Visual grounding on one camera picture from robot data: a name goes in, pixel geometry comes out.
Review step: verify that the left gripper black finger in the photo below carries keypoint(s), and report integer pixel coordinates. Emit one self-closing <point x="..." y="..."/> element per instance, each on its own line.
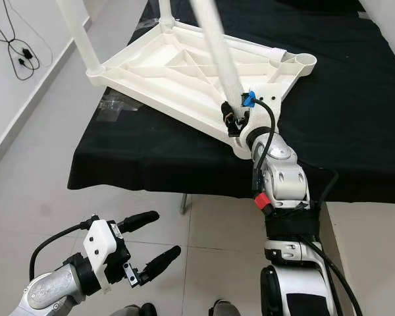
<point x="161" y="264"/>
<point x="138" y="222"/>

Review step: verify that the white plastic children table top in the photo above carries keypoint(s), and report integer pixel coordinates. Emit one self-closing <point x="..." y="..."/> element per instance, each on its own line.
<point x="158" y="79"/>

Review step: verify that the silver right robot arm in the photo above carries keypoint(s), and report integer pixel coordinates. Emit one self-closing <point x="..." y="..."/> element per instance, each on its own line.
<point x="283" y="174"/>

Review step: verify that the orange rubber band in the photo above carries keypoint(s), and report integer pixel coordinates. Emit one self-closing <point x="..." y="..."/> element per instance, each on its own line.
<point x="229" y="118"/>

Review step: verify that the black tablecloth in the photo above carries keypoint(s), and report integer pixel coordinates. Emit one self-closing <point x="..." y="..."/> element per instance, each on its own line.
<point x="158" y="161"/>

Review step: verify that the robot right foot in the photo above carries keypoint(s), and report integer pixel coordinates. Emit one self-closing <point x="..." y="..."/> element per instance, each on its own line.
<point x="225" y="309"/>

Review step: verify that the clear plastic bag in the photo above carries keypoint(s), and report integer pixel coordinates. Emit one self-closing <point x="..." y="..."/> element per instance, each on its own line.
<point x="117" y="103"/>

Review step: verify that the small black plug adapter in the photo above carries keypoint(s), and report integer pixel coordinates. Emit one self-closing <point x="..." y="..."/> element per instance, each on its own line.
<point x="27" y="56"/>

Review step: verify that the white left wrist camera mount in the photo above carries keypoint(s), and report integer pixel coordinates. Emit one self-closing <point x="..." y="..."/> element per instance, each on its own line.
<point x="102" y="250"/>

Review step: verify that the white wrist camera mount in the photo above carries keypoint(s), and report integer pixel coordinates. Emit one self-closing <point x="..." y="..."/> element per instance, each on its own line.
<point x="264" y="105"/>
<point x="102" y="250"/>

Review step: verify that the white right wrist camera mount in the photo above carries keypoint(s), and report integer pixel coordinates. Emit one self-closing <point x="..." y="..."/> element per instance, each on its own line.
<point x="264" y="105"/>

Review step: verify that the metal folding table frame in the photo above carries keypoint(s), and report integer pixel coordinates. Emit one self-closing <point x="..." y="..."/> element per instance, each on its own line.
<point x="185" y="204"/>

